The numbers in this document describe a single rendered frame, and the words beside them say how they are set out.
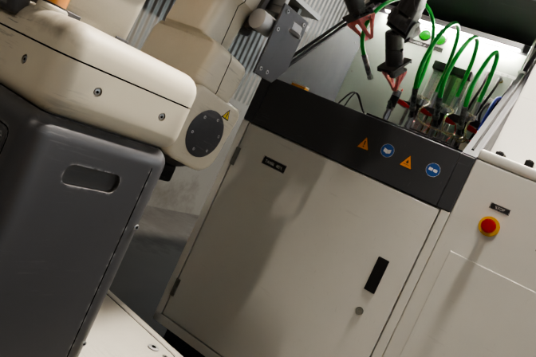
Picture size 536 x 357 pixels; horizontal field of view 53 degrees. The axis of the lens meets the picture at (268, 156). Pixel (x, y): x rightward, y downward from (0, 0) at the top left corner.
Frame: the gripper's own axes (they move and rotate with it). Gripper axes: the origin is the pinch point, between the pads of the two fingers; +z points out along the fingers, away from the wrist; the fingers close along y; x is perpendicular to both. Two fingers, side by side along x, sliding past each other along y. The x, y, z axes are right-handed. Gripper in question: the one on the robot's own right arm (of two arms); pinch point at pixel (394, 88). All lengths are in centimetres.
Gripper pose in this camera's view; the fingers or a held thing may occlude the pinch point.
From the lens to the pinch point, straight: 182.2
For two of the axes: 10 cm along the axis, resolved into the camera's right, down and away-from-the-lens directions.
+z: 1.3, 8.2, 5.6
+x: -6.8, -3.4, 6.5
